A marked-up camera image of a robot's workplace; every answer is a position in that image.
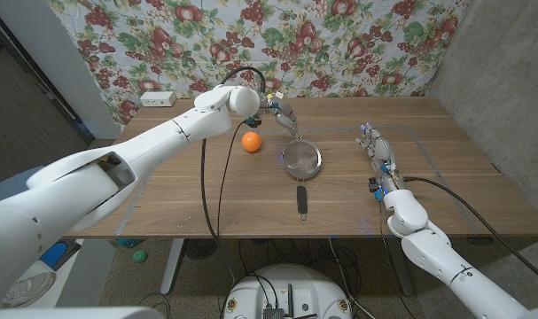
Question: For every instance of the teal object under table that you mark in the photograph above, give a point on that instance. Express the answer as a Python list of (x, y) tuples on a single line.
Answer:
[(129, 242)]

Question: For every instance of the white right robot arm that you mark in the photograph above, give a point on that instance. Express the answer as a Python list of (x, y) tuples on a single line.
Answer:
[(437, 257)]

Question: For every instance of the grey table leg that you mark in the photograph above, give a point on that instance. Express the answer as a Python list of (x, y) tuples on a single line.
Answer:
[(401, 270)]

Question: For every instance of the white sneaker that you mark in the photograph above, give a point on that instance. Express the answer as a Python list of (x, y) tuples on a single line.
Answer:
[(29, 288)]

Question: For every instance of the orange fruit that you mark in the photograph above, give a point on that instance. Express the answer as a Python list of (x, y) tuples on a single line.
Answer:
[(251, 142)]

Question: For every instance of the white table leg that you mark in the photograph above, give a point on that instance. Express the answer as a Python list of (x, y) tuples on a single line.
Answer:
[(171, 270)]

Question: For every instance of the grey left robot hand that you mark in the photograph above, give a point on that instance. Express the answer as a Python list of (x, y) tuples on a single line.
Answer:
[(286, 116)]

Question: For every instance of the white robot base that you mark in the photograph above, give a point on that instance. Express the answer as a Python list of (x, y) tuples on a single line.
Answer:
[(290, 283)]

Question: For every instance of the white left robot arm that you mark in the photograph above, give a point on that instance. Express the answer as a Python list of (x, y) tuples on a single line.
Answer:
[(118, 164)]

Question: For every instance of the floral fruit print backdrop cloth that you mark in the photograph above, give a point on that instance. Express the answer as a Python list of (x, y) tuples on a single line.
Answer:
[(259, 40)]

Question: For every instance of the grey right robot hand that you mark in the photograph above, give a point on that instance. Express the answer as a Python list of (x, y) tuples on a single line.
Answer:
[(380, 150)]

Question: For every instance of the blue and black foot pedals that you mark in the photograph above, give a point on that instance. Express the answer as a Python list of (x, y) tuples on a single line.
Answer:
[(56, 254)]

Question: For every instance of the black round floor fan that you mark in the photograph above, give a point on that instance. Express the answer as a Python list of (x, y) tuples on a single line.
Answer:
[(200, 249)]

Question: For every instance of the blue-grey bin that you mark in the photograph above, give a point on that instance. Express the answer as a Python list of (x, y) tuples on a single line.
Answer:
[(2, 186)]

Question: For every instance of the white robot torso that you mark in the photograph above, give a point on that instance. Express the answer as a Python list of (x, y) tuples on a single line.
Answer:
[(73, 313)]

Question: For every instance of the small green ball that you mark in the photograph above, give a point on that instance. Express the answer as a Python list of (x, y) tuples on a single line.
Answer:
[(139, 256)]

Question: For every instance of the white power strip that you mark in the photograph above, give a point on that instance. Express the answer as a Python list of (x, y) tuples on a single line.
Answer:
[(158, 98)]

